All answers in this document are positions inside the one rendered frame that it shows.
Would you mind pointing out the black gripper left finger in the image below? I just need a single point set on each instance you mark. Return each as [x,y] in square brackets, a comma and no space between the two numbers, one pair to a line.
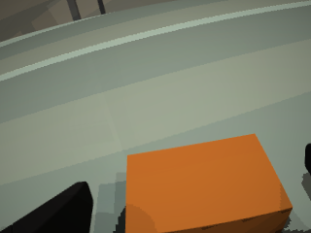
[68,212]

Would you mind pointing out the brown block with dark square face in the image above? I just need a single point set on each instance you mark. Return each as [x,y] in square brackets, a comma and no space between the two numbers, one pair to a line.
[222,186]

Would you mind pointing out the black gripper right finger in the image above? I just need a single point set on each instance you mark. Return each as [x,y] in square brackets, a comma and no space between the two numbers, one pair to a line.
[307,157]

